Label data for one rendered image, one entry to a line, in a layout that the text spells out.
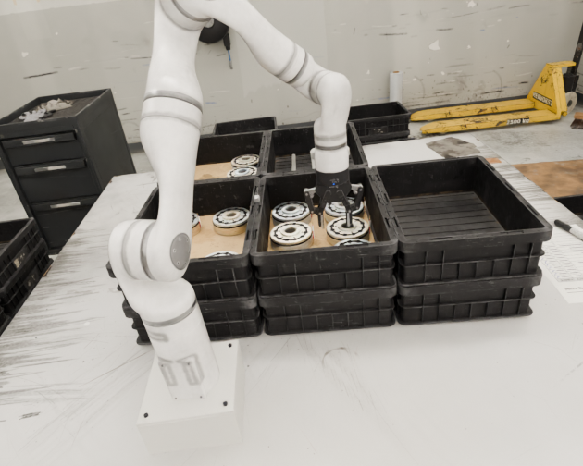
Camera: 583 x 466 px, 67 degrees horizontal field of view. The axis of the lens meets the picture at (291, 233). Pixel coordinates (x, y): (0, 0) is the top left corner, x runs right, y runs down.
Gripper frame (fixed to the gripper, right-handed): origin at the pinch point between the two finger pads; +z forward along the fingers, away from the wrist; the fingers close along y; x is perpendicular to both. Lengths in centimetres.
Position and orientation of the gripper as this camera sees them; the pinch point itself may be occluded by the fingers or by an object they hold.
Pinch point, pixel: (334, 221)
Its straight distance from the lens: 107.2
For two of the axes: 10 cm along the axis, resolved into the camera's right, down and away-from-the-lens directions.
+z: 1.0, 8.6, 5.1
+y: 10.0, -0.8, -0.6
